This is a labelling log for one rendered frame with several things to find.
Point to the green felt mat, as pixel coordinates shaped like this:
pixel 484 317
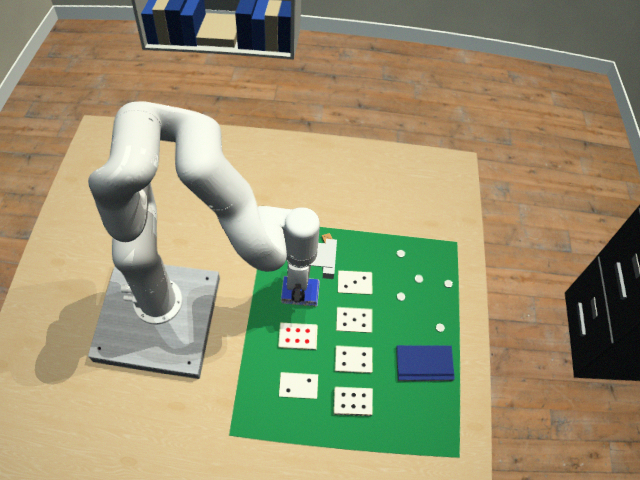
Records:
pixel 408 417

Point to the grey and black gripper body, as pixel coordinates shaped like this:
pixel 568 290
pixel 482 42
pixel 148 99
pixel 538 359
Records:
pixel 297 275

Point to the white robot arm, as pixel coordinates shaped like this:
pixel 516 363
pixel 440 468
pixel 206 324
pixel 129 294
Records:
pixel 201 166

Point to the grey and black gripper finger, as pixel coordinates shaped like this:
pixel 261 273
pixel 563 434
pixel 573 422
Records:
pixel 298 294

